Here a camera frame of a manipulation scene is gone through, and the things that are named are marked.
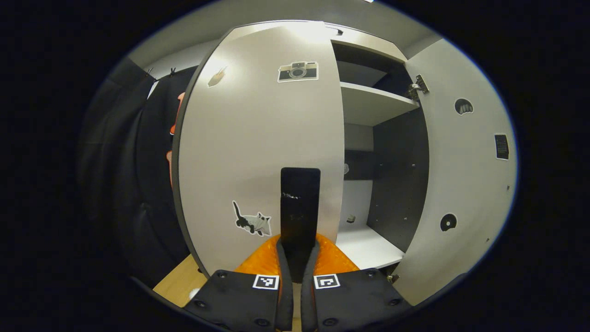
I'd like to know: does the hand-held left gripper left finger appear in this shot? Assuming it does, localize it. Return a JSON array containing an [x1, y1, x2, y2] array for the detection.
[[183, 234, 294, 332]]

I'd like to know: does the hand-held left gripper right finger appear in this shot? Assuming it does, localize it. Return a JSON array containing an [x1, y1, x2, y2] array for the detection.
[[301, 233, 413, 332]]

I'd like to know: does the black door handle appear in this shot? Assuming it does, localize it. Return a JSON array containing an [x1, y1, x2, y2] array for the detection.
[[280, 167, 321, 284]]

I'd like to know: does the beige double-door shoe cabinet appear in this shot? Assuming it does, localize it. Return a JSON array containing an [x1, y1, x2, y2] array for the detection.
[[171, 19, 518, 306]]

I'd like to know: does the beige door with camera sticker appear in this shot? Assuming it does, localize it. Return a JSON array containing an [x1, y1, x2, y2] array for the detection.
[[171, 21, 345, 277]]

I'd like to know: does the beige door with headphone sticker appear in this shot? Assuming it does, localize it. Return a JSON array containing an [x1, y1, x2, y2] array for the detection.
[[392, 38, 518, 306]]

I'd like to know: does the white cabinet bottom panel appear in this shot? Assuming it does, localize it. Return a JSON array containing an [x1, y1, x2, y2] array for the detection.
[[336, 225, 405, 270]]

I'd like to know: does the white inner cabinet shelf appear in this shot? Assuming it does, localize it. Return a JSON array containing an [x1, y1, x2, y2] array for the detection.
[[340, 82, 420, 126]]

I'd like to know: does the beige cabinet drawer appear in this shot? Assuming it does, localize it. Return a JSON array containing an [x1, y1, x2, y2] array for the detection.
[[325, 23, 408, 64]]

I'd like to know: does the black backdrop cloth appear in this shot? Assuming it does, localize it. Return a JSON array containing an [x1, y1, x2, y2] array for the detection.
[[78, 58, 203, 289]]

